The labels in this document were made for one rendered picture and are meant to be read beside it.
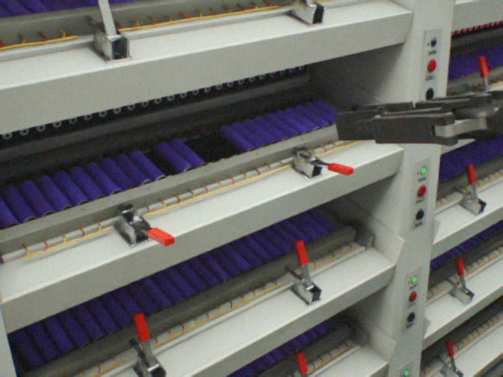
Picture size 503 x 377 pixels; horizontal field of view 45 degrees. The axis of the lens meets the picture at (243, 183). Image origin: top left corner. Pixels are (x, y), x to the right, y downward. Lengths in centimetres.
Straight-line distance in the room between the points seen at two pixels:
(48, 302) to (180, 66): 28
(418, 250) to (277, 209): 36
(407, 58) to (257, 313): 42
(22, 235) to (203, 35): 29
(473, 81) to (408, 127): 64
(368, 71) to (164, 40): 39
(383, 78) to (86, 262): 52
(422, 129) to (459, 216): 66
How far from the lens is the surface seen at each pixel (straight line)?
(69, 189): 73
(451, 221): 118
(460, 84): 116
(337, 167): 78
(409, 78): 92
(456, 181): 125
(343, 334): 113
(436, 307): 129
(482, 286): 138
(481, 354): 152
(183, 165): 77
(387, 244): 103
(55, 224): 67
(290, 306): 91
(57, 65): 60
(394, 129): 58
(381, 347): 114
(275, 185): 80
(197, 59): 65
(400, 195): 98
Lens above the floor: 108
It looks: 23 degrees down
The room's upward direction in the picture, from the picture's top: 2 degrees counter-clockwise
